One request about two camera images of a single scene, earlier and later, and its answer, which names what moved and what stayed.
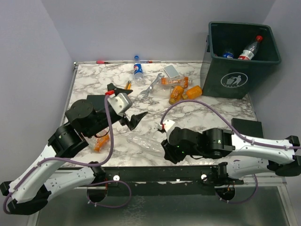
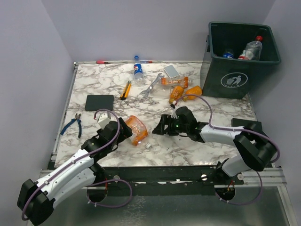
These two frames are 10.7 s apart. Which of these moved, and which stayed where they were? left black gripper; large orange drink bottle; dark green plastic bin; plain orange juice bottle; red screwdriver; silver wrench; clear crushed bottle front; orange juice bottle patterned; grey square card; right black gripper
Moved: right black gripper; left black gripper; large orange drink bottle; clear crushed bottle front
Stayed: dark green plastic bin; plain orange juice bottle; orange juice bottle patterned; grey square card; red screwdriver; silver wrench
